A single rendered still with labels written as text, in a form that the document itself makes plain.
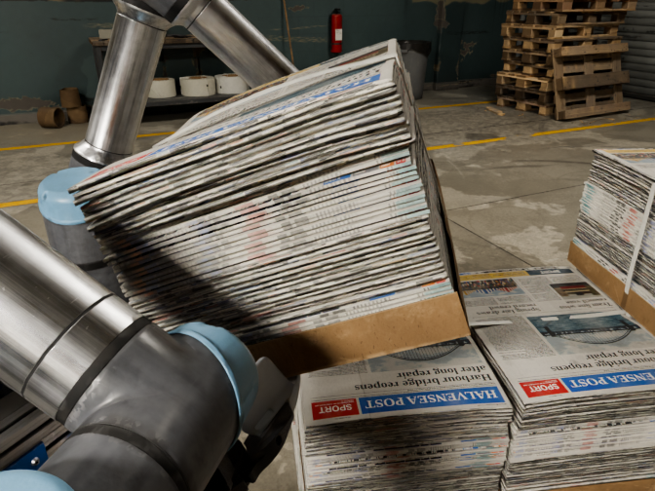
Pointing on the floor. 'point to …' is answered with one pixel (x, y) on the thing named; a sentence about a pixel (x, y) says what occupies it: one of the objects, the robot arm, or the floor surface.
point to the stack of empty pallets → (530, 83)
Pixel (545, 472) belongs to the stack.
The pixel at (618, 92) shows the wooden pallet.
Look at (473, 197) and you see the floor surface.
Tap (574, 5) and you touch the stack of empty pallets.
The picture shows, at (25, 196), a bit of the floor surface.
